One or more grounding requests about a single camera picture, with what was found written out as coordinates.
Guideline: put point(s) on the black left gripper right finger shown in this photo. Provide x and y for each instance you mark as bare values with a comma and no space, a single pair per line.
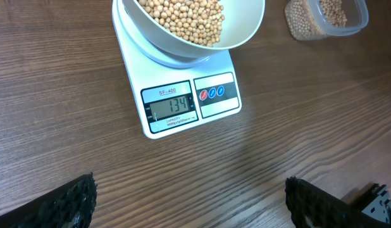
312,207

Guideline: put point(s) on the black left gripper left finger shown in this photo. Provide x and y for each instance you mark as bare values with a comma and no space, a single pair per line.
70,205

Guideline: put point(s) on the white digital kitchen scale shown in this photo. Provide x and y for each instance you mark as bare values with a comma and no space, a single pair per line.
172,93

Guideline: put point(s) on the white round bowl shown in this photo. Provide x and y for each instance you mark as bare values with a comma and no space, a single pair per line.
242,20

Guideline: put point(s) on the soybeans in white bowl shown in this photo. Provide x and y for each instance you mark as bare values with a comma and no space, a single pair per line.
196,21

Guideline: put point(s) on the clear plastic container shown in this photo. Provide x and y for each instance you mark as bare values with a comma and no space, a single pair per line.
357,18

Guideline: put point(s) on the pile of yellow soybeans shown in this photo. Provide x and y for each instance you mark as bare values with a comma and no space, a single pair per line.
301,22

